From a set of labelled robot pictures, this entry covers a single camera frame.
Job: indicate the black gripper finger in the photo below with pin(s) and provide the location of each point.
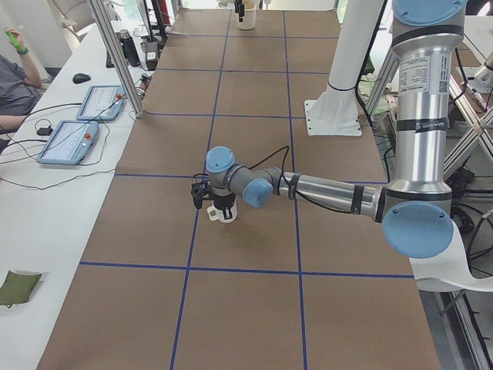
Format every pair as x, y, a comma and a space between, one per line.
240, 9

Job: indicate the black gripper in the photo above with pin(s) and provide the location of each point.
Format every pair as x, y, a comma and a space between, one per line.
224, 201

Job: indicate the white mug with HOME text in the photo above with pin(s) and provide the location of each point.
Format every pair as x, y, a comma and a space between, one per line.
225, 216

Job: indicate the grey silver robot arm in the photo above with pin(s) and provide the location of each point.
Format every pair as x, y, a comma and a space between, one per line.
414, 208

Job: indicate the black water bottle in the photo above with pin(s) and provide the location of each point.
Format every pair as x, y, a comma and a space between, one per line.
128, 47

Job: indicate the blue teach pendant far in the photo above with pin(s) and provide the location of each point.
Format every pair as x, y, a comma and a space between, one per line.
104, 102

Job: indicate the blue teach pendant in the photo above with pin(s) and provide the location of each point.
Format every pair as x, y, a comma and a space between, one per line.
104, 102
69, 143

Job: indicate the blue teach pendant near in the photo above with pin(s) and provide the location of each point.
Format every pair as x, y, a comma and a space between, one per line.
69, 143

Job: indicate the black computer mouse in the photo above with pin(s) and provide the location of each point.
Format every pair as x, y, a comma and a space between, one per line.
79, 78

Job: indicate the green bean bag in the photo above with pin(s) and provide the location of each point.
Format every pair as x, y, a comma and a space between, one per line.
17, 288

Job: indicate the person in grey shirt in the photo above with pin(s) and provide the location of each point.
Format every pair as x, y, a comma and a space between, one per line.
20, 85

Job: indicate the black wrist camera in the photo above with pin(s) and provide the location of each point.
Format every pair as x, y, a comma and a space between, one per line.
200, 191

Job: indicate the aluminium frame post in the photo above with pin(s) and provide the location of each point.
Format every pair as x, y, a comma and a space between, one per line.
110, 41

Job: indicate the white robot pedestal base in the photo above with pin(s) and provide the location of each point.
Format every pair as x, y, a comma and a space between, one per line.
335, 112

